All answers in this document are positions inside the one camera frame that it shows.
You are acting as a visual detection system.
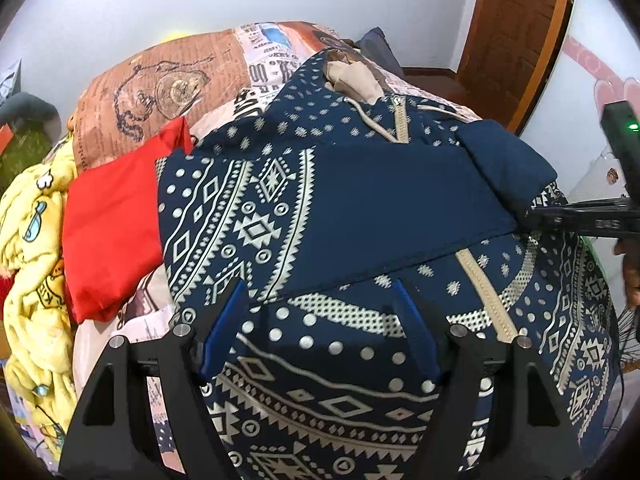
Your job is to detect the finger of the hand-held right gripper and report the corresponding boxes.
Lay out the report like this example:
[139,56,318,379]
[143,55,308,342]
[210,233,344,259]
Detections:
[525,199,640,236]

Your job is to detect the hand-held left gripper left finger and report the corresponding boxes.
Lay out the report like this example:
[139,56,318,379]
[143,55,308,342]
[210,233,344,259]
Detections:
[59,277,251,480]

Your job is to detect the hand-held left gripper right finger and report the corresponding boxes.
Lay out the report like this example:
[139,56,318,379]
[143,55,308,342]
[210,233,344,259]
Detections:
[391,280,586,480]

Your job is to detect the navy patterned hoodie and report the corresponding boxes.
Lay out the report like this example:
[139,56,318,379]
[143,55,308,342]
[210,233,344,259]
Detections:
[155,50,623,480]

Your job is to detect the person's right hand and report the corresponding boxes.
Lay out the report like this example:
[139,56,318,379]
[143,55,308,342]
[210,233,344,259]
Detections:
[614,237,640,311]

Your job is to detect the red cloth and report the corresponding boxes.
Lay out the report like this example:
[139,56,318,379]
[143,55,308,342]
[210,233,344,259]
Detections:
[62,117,193,323]

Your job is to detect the wooden door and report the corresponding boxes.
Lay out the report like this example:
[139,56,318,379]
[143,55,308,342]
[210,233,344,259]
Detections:
[452,0,576,133]

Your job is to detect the yellow cartoon blanket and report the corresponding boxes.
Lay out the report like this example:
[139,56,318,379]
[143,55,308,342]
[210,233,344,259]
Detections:
[0,140,81,461]

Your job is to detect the dark blue cushion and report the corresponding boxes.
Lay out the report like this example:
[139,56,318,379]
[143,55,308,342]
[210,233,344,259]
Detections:
[357,27,406,78]

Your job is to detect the green cloth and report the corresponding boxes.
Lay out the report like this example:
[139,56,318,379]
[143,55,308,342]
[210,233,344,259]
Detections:
[0,130,53,196]

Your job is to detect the grey plush toy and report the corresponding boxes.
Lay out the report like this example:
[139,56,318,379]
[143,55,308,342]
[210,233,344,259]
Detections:
[0,92,63,133]

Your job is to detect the printed bag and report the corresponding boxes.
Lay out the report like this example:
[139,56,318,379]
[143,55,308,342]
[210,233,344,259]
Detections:
[0,60,23,101]

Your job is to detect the pink cartoon wall sticker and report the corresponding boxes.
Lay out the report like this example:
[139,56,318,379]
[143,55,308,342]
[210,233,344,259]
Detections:
[567,35,640,126]

